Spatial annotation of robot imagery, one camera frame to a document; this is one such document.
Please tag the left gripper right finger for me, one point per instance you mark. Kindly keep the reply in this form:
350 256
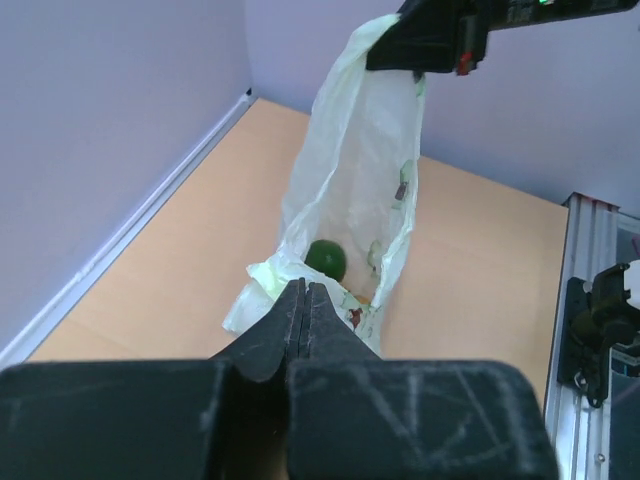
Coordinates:
353 415

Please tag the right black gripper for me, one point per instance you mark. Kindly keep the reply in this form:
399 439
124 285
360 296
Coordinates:
442 36

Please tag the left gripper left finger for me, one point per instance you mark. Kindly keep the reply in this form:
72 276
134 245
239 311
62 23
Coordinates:
150 419

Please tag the fake orange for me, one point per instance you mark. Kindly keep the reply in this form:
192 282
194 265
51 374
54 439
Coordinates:
362 299

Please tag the green fake lime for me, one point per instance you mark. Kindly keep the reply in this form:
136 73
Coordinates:
328 258

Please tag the pale green plastic bag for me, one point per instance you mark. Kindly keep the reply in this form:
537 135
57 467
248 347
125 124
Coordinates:
355 182

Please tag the aluminium rail frame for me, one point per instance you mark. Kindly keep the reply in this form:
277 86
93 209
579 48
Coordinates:
594 443

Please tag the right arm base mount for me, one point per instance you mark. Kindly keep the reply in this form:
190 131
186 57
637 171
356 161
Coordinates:
601 321

